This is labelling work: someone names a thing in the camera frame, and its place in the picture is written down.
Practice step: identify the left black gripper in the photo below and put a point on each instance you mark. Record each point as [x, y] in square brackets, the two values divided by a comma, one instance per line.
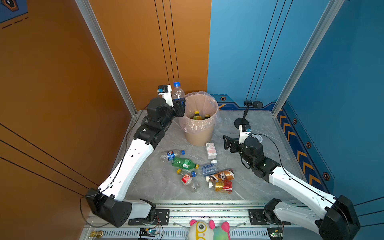
[178, 110]

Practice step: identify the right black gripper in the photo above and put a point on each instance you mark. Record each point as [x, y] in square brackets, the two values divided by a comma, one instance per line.
[235, 142]

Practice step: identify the pepsi bottle yellow cap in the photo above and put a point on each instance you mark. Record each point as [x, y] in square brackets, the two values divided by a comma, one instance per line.
[177, 92]

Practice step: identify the brown coffee bottle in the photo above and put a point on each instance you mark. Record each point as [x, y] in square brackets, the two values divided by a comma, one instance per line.
[225, 175]

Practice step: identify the white pink carton box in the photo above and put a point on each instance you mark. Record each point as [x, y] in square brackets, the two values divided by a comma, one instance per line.
[211, 151]

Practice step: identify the clear water bottle blue label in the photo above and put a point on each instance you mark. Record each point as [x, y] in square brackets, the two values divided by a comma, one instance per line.
[206, 170]

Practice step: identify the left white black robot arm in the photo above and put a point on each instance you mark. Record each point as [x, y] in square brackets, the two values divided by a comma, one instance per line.
[108, 200]

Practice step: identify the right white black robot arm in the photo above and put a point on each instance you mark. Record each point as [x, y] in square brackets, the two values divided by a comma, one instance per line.
[333, 218]

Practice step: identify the beige bin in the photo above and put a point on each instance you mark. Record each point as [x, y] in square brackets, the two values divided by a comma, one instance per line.
[200, 139]

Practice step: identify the pink plastic bin liner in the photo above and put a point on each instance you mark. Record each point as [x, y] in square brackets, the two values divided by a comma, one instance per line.
[201, 113]

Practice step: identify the white alarm clock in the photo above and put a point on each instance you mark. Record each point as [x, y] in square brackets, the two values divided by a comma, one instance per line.
[258, 137]

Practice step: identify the small pepsi bottle blue cap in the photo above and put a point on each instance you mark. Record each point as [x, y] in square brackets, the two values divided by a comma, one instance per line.
[170, 155]

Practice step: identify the black microphone on stand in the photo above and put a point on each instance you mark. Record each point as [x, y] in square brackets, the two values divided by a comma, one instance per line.
[249, 104]

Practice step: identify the red gold tea bottle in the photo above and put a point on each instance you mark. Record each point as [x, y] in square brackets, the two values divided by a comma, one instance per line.
[221, 186]

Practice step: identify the green sprite bottle yellow cap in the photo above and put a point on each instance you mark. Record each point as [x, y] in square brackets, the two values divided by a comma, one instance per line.
[185, 164]

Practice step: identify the clear bottle red label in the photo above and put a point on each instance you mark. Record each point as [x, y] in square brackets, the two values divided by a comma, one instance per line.
[188, 179]

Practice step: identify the right green circuit board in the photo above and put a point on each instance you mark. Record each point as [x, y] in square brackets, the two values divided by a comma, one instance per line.
[275, 234]

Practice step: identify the green circuit board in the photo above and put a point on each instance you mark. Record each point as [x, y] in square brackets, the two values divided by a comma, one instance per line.
[148, 234]
[275, 234]

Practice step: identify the plush toy colourful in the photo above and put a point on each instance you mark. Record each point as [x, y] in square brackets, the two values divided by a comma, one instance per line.
[200, 230]

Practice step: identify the left green circuit board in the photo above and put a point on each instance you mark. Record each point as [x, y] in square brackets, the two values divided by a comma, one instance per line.
[148, 234]

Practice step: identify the brass knob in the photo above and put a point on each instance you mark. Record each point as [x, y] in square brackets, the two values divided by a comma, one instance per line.
[96, 234]

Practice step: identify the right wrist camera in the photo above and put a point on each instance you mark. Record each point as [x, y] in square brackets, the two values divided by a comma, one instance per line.
[245, 132]

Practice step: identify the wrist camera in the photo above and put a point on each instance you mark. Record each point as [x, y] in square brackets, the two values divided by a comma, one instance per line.
[165, 92]
[245, 132]

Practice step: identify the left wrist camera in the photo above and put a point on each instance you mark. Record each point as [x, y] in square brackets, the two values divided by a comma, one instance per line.
[165, 92]

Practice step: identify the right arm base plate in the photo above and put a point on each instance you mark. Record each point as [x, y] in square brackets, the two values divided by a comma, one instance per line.
[260, 217]

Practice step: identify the aluminium rail frame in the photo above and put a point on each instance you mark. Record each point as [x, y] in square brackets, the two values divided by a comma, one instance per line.
[181, 213]

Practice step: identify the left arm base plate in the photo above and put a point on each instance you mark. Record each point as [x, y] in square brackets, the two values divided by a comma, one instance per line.
[159, 216]

